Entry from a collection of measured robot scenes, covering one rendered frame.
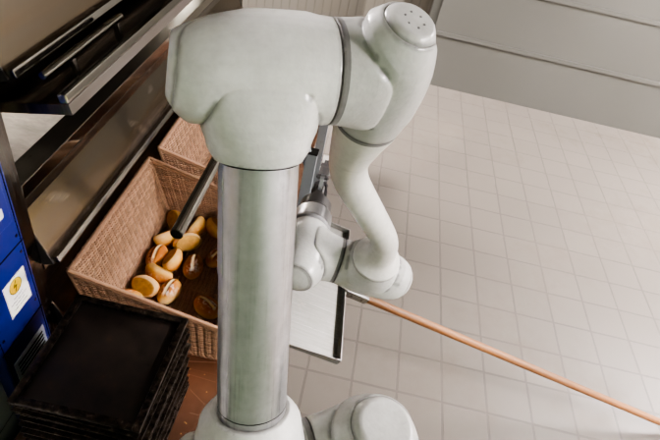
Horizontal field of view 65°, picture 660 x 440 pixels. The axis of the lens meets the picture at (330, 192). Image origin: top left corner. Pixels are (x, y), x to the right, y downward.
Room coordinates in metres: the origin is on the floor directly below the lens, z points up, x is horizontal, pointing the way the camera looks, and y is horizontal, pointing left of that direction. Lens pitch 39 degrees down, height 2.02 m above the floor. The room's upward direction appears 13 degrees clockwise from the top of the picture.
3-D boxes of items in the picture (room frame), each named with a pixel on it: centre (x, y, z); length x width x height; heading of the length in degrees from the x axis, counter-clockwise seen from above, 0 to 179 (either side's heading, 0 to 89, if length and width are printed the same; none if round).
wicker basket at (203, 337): (1.12, 0.41, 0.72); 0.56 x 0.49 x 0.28; 0
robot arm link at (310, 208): (0.88, 0.03, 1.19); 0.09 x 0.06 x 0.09; 90
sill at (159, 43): (1.70, 0.70, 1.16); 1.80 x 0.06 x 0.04; 0
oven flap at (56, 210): (1.70, 0.68, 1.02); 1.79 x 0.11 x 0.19; 0
